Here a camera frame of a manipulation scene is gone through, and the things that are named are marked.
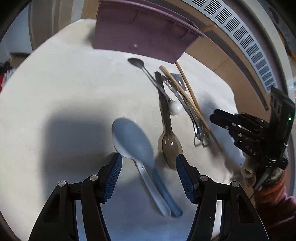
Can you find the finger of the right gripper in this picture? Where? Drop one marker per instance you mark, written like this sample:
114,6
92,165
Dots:
222,122
223,114

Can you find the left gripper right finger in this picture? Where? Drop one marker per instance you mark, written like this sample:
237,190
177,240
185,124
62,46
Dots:
189,177

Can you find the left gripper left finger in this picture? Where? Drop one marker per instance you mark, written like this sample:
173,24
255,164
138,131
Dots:
109,177

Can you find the smiley face metal spoon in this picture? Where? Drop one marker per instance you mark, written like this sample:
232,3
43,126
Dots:
198,134

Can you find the smoky plastic spoon black handle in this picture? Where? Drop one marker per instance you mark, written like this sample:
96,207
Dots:
171,146

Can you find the white plastic spoon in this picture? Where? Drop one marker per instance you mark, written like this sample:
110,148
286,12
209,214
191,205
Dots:
158,199

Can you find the wooden chopstick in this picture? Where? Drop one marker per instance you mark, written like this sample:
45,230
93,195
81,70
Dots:
188,87
190,102

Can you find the blue plastic spoon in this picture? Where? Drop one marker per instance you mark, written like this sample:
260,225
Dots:
135,140

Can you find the metal spoon with white ball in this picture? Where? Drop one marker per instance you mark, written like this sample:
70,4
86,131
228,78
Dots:
175,108

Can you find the metal spatula utensil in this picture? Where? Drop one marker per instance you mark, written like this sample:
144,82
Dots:
206,140

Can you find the white table mat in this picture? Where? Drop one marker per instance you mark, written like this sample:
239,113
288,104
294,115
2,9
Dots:
57,110

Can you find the grey ventilation grille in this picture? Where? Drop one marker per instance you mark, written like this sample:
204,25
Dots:
226,19

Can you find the purple plastic utensil bin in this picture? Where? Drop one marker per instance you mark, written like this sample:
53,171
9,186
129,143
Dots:
147,28

